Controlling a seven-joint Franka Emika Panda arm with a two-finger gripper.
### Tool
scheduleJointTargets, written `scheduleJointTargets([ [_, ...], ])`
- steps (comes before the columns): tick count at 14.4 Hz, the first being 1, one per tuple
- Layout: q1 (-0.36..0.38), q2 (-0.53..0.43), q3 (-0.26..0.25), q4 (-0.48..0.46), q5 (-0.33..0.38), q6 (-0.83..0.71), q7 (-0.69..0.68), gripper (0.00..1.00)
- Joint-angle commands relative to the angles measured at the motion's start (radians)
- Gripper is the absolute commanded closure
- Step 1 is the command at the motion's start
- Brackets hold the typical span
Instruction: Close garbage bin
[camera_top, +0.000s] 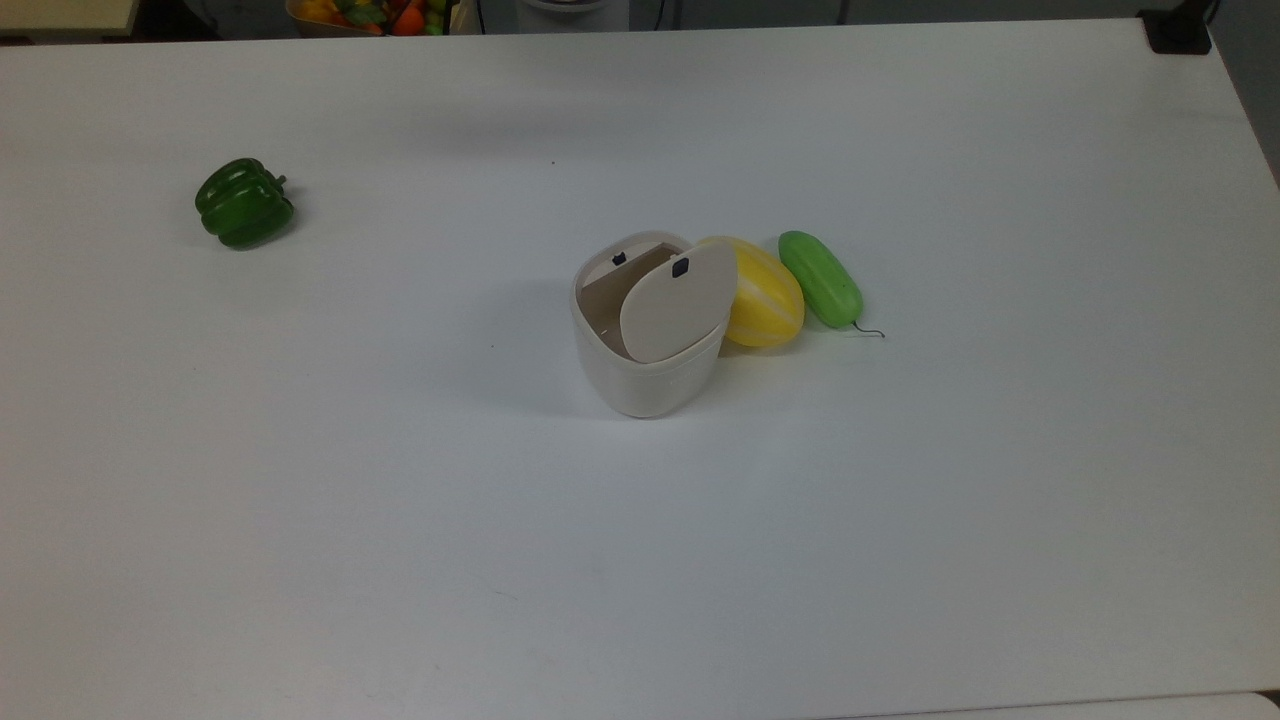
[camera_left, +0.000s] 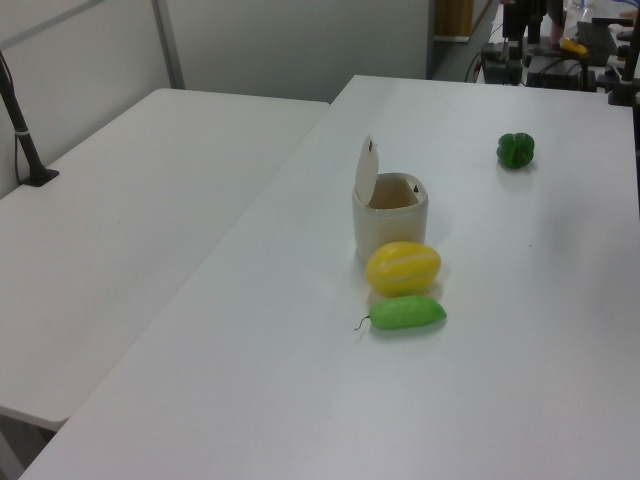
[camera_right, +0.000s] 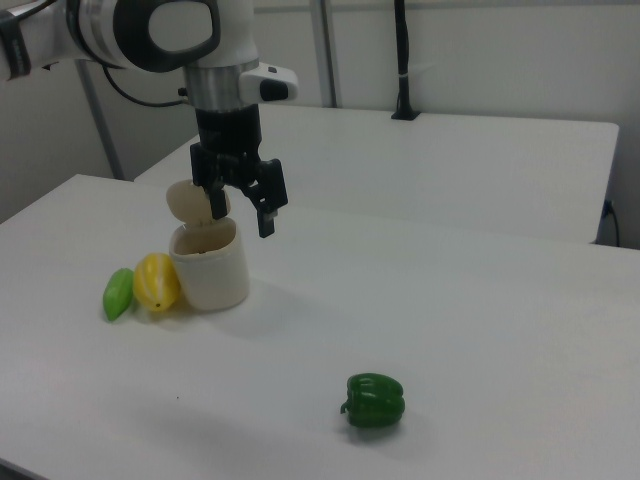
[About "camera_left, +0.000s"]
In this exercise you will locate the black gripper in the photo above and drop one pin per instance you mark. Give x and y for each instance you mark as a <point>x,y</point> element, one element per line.
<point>522,10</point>

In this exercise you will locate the cream garbage bin lid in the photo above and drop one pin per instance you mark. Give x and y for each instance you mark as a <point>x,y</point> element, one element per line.
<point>367,172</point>

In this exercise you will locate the cream garbage bin body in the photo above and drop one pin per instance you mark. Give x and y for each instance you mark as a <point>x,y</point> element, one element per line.
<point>390,230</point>

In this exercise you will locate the yellow tool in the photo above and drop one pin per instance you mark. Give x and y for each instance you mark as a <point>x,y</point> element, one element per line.
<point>573,46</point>

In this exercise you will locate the black equipment box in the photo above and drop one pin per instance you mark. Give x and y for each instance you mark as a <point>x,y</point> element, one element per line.
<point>557,72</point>

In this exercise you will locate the wooden panel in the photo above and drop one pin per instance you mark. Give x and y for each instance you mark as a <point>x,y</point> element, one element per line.
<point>452,17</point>

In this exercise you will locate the dark green toy bell pepper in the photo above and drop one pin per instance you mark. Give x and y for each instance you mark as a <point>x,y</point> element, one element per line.
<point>515,150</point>

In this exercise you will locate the yellow striped toy melon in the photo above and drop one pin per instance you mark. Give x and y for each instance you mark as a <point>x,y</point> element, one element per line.
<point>402,269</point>

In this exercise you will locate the light green toy cucumber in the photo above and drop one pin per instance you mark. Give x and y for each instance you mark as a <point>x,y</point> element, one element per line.
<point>407,312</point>

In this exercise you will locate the white side table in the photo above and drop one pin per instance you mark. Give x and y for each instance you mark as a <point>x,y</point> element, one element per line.
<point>125,225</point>

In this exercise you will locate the black pole with base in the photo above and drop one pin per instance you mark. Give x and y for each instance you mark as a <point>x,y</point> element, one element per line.
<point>22,140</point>

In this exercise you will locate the black camera stand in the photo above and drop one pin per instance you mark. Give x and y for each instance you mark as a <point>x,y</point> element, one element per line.
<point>625,85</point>

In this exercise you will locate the grey partition post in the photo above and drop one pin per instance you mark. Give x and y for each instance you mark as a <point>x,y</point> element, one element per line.
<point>169,45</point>

